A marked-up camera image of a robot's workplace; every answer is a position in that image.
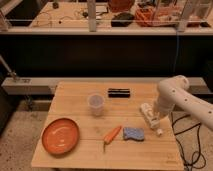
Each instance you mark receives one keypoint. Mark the orange toy carrot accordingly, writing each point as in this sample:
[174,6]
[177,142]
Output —
[111,135]

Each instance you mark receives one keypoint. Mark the grey metal rail beam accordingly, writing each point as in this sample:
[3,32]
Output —
[47,85]

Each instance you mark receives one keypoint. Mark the black rectangular box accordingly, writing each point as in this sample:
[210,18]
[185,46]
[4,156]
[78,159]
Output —
[118,93]

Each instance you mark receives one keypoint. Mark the clear plastic cup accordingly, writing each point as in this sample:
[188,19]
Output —
[96,104]

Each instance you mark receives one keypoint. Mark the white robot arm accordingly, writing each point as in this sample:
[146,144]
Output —
[174,91]

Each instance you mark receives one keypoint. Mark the blue sponge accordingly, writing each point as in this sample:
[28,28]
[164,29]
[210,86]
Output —
[136,134]

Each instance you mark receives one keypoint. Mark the black cap on bench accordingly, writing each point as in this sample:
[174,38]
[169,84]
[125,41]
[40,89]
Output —
[123,19]

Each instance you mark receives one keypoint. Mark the white plastic bottle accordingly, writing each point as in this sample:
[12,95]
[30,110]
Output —
[151,119]

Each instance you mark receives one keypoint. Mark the wooden table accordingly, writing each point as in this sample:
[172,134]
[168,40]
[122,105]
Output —
[156,153]

